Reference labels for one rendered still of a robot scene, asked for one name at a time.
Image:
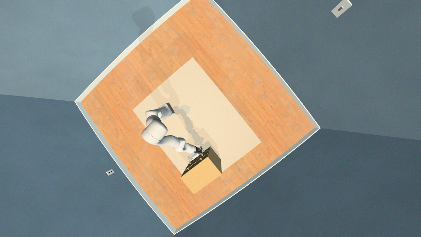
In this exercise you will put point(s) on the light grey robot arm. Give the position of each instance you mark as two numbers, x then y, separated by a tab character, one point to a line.
155	133

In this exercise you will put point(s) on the brown chest of drawers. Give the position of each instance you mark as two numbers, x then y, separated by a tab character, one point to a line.
203	173

